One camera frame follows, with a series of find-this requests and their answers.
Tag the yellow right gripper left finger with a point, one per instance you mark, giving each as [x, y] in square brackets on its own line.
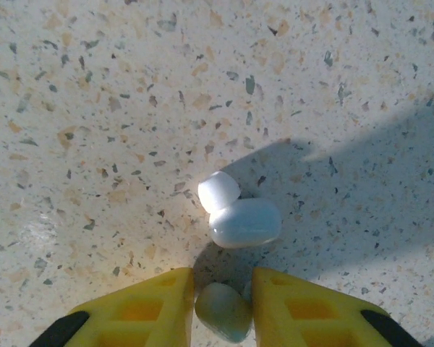
[137, 318]

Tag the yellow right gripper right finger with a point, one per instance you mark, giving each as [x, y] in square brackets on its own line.
[311, 318]

